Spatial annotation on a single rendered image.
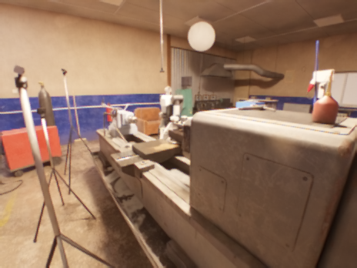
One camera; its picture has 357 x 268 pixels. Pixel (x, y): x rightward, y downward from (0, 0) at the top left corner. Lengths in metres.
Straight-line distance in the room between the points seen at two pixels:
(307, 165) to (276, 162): 0.08
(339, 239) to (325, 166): 0.21
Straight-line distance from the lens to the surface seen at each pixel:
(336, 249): 0.66
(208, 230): 0.85
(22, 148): 3.89
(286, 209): 0.60
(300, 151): 0.52
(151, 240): 1.39
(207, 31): 5.02
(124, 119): 2.16
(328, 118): 0.65
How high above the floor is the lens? 1.43
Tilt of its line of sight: 15 degrees down
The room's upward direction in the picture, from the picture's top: straight up
